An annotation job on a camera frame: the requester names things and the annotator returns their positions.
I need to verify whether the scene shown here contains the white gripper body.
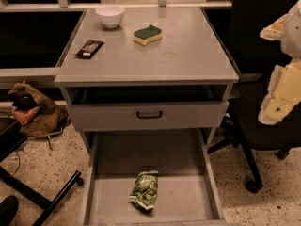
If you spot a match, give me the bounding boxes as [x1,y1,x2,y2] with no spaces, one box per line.
[280,0,301,58]

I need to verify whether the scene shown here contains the open grey middle drawer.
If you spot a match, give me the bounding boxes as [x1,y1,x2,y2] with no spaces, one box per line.
[79,129,225,226]

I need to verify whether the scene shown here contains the green jalapeno chip bag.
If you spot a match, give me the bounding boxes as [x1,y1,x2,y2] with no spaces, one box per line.
[129,170,159,211]

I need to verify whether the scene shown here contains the white ceramic bowl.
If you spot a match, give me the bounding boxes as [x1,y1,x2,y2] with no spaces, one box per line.
[96,5,125,28]

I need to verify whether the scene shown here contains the green yellow sponge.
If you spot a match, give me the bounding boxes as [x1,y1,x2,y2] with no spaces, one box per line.
[134,25,162,46]

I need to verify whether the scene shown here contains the grey drawer cabinet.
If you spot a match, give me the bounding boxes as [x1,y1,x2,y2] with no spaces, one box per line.
[54,6,240,226]

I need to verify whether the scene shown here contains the black chair base left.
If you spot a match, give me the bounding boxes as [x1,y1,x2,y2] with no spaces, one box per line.
[0,116,85,226]

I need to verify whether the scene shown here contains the black shoe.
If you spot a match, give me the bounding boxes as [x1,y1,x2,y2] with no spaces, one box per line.
[0,195,19,226]

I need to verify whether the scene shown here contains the closed drawer with black handle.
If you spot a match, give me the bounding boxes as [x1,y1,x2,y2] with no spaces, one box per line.
[68,101,229,131]

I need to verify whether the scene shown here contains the black office chair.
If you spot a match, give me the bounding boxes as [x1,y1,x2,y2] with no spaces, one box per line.
[208,0,301,193]

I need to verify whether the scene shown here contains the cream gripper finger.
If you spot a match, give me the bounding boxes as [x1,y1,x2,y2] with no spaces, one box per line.
[260,14,287,40]
[258,60,301,125]

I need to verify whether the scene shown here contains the dark snack bar wrapper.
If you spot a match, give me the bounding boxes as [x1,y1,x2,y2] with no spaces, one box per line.
[75,40,103,58]

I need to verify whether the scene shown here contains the brown backpack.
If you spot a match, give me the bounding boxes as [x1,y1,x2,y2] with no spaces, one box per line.
[8,82,71,140]

